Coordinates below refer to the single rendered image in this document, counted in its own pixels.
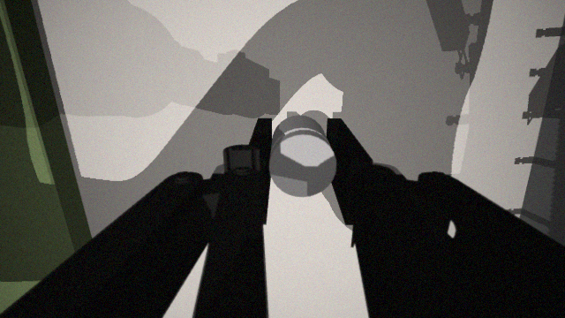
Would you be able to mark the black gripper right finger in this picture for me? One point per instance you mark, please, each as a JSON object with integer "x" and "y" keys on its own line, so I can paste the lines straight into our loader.
{"x": 508, "y": 268}

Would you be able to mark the grey cylinder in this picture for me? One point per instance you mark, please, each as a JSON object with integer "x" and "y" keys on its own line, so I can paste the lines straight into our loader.
{"x": 302, "y": 162}

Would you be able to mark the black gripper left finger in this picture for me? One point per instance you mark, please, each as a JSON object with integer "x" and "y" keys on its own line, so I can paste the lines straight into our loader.
{"x": 132, "y": 268}

